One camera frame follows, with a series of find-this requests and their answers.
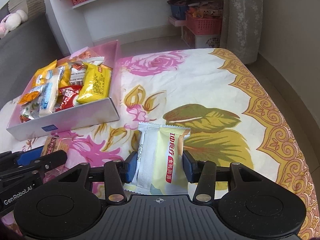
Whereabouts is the brown wafer snack pack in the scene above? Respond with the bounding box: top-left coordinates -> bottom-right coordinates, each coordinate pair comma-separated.
41,135 -> 72,156

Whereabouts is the white cream snack pack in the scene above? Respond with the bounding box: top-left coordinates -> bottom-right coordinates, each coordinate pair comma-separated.
124,122 -> 190,195

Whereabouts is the pecan kernel snack pack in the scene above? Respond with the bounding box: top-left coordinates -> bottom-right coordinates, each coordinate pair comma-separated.
20,100 -> 39,123

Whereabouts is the white blue bread stick pack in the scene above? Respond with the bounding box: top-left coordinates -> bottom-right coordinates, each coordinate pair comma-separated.
39,66 -> 65,117

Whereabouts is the red snack pack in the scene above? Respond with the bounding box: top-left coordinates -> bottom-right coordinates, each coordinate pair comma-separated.
55,85 -> 82,112

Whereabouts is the yellow snack pack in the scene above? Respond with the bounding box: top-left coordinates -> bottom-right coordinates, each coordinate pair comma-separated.
31,60 -> 57,88
76,62 -> 112,104

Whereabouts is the orange white snack pack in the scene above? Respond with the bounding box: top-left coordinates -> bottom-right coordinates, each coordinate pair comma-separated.
18,90 -> 41,105

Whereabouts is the floral tablecloth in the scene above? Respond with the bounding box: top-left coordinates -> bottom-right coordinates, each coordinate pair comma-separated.
1,48 -> 319,239

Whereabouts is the pink silver cardboard box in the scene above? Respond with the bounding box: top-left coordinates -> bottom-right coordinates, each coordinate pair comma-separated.
7,41 -> 120,141

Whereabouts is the yellow snack pack in box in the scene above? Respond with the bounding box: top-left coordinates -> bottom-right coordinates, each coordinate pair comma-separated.
31,60 -> 57,88

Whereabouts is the pecan pack in box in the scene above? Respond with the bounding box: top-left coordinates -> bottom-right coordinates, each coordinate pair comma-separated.
68,61 -> 87,86

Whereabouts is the grey sofa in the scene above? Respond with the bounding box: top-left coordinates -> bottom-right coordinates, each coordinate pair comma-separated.
1,14 -> 63,107

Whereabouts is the white storage box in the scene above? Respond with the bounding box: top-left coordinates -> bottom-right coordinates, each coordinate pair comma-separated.
181,26 -> 220,49

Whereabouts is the plush bunny toy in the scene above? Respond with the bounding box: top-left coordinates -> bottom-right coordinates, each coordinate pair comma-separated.
0,9 -> 28,38

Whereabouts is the pink basket on floor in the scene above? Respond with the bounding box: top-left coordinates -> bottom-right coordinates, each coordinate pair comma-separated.
186,14 -> 222,35

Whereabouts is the blue storage bin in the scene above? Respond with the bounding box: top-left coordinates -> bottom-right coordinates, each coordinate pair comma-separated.
170,4 -> 189,21

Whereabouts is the white bookshelf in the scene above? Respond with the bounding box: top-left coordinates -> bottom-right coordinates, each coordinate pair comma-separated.
44,0 -> 180,55

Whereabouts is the lace curtain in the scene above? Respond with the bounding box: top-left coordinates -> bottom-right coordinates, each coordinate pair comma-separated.
220,0 -> 263,64

